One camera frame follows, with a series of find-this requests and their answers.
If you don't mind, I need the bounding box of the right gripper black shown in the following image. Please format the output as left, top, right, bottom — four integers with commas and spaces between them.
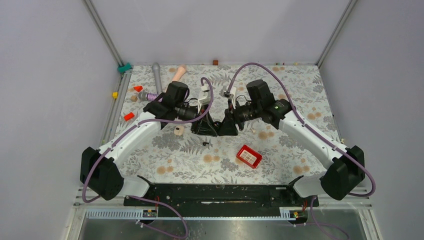
217, 98, 262, 138

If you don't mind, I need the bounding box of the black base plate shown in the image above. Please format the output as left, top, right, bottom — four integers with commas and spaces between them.
123, 182, 319, 218

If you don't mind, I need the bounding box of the floral patterned table mat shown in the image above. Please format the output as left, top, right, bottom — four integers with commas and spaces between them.
114, 64, 355, 186

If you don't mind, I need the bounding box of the grey toy microphone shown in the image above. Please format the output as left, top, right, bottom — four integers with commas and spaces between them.
151, 62, 163, 94

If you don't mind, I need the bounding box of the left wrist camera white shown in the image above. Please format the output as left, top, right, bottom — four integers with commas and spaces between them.
197, 84, 211, 114

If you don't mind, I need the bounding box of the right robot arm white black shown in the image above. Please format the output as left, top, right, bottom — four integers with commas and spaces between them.
220, 79, 365, 206

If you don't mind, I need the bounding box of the tan wooden block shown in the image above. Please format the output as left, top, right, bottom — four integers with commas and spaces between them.
130, 95, 138, 102

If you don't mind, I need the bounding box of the red plastic tray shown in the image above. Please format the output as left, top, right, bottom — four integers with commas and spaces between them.
236, 145, 263, 169

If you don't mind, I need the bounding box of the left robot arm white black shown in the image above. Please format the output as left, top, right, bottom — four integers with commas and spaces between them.
80, 77, 214, 206

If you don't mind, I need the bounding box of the red block on mat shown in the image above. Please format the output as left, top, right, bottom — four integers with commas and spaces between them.
123, 112, 135, 122

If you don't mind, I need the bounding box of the purple glitter toy microphone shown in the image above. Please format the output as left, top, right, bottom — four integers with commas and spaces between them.
138, 91, 159, 102

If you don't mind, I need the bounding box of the beige toy microphone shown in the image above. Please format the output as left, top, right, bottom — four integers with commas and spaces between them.
171, 64, 187, 82

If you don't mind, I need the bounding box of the red triangular block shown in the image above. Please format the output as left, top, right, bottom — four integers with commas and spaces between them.
133, 85, 143, 93

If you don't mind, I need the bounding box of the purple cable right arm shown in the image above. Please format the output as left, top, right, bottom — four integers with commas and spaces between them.
226, 62, 377, 240

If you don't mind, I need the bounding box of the teal plastic piece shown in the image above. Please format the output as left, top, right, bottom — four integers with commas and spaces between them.
117, 62, 132, 74

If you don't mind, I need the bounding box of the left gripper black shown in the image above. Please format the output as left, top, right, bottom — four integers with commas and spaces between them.
175, 102, 219, 137

